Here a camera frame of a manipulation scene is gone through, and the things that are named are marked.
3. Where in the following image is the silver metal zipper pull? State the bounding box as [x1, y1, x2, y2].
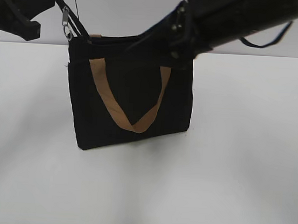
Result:
[62, 6, 73, 41]

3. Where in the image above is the tan bag handle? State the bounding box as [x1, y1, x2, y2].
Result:
[89, 58, 172, 134]
[89, 34, 102, 38]

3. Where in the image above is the black canvas tote bag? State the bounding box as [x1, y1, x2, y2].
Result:
[56, 0, 193, 150]

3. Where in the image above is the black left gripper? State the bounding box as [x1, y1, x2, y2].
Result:
[0, 0, 55, 41]

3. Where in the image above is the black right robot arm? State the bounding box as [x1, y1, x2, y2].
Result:
[126, 0, 298, 67]

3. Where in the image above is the tan front bag handle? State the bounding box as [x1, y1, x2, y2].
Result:
[89, 58, 172, 134]

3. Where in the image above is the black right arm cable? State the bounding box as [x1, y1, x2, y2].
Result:
[240, 18, 293, 49]

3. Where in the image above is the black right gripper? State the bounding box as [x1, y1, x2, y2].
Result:
[125, 1, 212, 68]

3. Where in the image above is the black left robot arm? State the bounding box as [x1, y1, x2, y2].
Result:
[0, 0, 55, 41]

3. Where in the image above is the tan rear bag handle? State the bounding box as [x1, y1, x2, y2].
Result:
[89, 34, 102, 38]

